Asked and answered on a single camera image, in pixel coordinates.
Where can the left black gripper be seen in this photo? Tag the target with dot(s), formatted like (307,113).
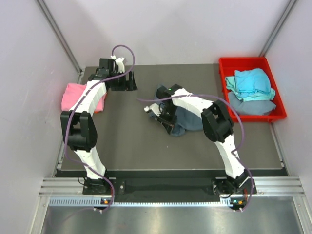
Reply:
(127,85)

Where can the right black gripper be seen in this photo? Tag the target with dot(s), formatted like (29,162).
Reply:
(169,124)

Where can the slate blue t shirt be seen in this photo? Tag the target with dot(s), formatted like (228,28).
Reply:
(185,121)

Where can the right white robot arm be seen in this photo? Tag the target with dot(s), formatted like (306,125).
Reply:
(218,128)

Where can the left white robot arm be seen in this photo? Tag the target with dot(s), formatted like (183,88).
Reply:
(78,128)

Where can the pink folded t shirt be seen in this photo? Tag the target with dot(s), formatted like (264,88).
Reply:
(72,94)

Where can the cyan t shirt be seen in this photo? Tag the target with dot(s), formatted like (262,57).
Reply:
(251,85)

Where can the grey blue t shirt in bin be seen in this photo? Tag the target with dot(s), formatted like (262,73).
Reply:
(252,108)

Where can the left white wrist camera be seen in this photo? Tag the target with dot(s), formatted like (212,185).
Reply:
(119,66)

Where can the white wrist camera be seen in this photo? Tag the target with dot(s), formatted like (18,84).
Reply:
(153,109)
(119,66)

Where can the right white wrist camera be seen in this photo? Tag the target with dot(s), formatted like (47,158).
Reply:
(153,109)

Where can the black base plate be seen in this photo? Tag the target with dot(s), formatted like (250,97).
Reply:
(160,185)

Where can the left corner aluminium post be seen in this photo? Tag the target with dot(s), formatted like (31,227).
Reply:
(59,35)

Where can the corner aluminium post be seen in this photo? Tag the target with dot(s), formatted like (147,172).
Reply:
(278,27)
(59,35)

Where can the grey slotted cable duct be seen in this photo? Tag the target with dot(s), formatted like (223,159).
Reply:
(103,202)

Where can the aluminium frame rail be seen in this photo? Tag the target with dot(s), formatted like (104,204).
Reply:
(279,207)

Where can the right corner aluminium post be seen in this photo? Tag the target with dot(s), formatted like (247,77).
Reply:
(278,27)

